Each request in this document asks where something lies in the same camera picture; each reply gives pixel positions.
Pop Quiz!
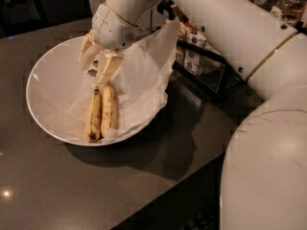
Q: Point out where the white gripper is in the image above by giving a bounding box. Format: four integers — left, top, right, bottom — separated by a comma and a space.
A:
78, 3, 138, 84

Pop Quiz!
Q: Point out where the spotted yellow banana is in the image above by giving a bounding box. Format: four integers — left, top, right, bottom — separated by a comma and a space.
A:
101, 84, 117, 137
84, 86, 102, 143

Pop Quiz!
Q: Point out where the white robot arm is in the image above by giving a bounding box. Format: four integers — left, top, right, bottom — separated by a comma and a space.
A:
79, 0, 307, 230

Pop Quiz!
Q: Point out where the large white bowl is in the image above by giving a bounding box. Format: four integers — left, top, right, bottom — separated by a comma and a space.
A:
26, 35, 161, 147

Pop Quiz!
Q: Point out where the white paper liner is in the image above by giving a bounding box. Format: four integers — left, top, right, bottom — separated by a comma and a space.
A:
48, 20, 179, 146

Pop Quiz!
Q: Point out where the dark appliance with blue light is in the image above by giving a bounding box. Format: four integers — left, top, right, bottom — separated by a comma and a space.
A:
0, 0, 49, 37

